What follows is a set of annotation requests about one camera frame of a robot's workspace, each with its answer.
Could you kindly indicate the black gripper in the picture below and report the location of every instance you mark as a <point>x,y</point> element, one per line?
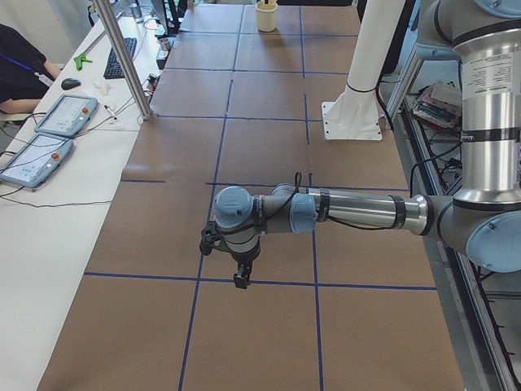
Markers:
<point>242,258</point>

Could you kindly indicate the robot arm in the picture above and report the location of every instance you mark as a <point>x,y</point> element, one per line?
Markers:
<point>481,220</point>

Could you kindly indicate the small metal cup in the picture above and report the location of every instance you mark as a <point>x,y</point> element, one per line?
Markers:
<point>164,44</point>

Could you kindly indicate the lower teach pendant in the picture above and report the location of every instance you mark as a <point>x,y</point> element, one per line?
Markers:
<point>37,160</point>

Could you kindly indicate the teach pendant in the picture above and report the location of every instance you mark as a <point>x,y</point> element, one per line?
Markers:
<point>68,115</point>
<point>37,160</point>

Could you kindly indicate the upper teach pendant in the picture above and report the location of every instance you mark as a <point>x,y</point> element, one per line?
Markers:
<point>68,115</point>

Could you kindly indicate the crumpled white tissue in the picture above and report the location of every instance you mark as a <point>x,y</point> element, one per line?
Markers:
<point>101,88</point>

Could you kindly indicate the black computer mouse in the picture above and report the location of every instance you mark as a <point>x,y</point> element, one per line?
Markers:
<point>70,83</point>

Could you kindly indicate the stack of books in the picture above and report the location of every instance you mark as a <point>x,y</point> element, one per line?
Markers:
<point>440,104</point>

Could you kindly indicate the cream container bowl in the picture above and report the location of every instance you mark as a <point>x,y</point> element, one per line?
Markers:
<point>266,15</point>

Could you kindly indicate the green plastic tool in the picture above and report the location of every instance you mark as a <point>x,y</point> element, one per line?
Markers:
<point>79,60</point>

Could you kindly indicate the seated person black shirt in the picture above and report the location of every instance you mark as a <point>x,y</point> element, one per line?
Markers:
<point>26,73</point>

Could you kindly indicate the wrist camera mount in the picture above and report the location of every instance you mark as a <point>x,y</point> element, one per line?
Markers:
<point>212,239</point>

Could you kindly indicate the aluminium frame post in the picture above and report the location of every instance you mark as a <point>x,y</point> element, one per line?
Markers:
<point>116,39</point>

